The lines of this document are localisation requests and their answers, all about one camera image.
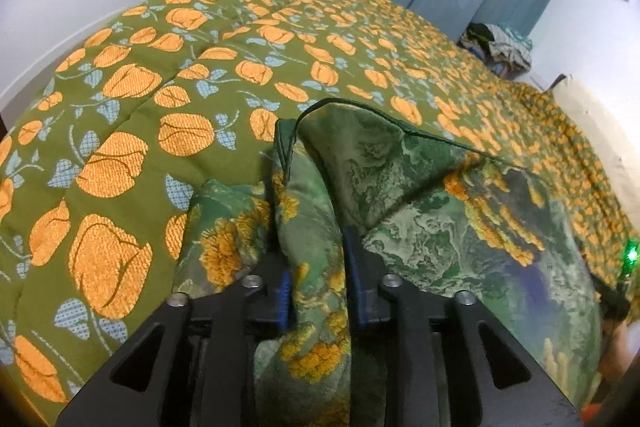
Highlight cream pillow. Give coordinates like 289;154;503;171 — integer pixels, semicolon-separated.
550;76;639;229

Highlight green landscape print padded jacket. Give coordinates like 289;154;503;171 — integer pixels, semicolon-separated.
174;101;600;426

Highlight pile of clothes by curtain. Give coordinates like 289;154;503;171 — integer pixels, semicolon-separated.
458;23;533;79

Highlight green orange floral bed quilt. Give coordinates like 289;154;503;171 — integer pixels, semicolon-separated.
1;0;634;425

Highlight person's right hand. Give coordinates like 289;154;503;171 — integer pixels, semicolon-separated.
598;320;634;384

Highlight orange fleece trousers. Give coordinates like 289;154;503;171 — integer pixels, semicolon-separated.
580;403;601;425

